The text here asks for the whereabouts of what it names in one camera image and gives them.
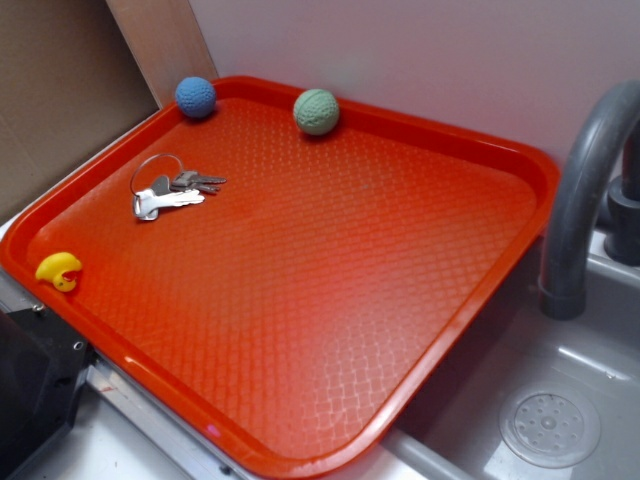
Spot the sink drain strainer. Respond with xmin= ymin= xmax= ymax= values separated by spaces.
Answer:
xmin=498 ymin=382 xmax=601 ymax=469

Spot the blue textured ball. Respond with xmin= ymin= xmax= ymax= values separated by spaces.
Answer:
xmin=174 ymin=77 xmax=217 ymax=119

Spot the green textured ball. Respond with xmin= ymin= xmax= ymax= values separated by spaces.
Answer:
xmin=293 ymin=89 xmax=340 ymax=136

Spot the dark faucet handle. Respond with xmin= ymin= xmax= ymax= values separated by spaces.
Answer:
xmin=603 ymin=119 xmax=640 ymax=267

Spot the grey small key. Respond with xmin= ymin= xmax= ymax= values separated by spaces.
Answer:
xmin=169 ymin=170 xmax=227 ymax=194

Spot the orange plastic tray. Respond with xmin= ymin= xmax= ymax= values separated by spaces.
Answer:
xmin=1 ymin=77 xmax=559 ymax=479

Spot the metal key ring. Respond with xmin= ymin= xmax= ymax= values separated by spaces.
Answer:
xmin=130 ymin=152 xmax=185 ymax=194

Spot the grey curved faucet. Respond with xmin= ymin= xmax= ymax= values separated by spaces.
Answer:
xmin=538 ymin=80 xmax=639 ymax=320

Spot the wooden board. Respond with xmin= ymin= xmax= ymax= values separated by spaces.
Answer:
xmin=107 ymin=0 xmax=218 ymax=108

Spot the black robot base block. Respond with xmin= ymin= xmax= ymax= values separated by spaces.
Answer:
xmin=1 ymin=307 xmax=92 ymax=479

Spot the yellow rubber duck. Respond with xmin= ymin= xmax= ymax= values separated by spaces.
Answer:
xmin=35 ymin=252 xmax=83 ymax=293

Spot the grey sink basin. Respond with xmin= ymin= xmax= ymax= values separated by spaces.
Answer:
xmin=384 ymin=239 xmax=640 ymax=480

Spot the large silver key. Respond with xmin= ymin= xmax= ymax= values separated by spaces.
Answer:
xmin=133 ymin=188 xmax=205 ymax=221

